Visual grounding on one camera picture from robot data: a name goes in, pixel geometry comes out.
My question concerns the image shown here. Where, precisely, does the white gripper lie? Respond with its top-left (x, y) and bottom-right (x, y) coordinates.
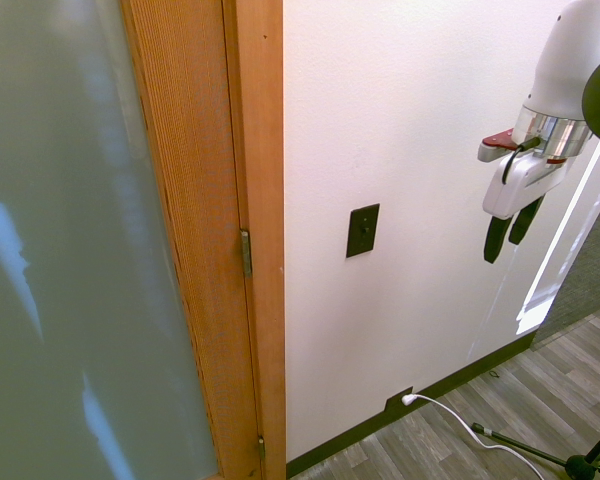
top-left (482, 152), bottom-right (567, 264)

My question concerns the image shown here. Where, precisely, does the dark baseboard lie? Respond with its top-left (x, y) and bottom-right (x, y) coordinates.
top-left (285, 330), bottom-right (537, 479)

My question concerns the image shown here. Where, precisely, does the large metal door hinge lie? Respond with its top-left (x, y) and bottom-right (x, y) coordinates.
top-left (240, 229), bottom-right (253, 279)

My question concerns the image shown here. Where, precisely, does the wooden door with frosted glass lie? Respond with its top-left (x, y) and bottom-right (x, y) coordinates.
top-left (0, 0), bottom-right (264, 480)

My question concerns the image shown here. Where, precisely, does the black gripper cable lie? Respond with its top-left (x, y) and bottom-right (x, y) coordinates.
top-left (501, 135), bottom-right (540, 185)

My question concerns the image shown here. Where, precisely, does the red grey wrist camera mount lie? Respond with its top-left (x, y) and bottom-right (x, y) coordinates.
top-left (476, 128), bottom-right (567, 167)

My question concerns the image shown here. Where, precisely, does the dark light switch plate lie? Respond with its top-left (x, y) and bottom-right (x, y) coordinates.
top-left (345, 203), bottom-right (381, 259)

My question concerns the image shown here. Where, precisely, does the dark wall outlet plate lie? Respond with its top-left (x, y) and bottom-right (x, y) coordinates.
top-left (385, 384), bottom-right (415, 410)

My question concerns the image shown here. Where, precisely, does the white power cable with plug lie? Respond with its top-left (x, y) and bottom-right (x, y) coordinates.
top-left (401, 393), bottom-right (548, 480)

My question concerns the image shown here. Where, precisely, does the black camera tripod stand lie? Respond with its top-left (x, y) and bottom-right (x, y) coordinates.
top-left (470, 409), bottom-right (600, 480)

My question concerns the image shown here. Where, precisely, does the wooden door frame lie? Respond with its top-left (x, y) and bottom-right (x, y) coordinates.
top-left (221, 0), bottom-right (287, 480)

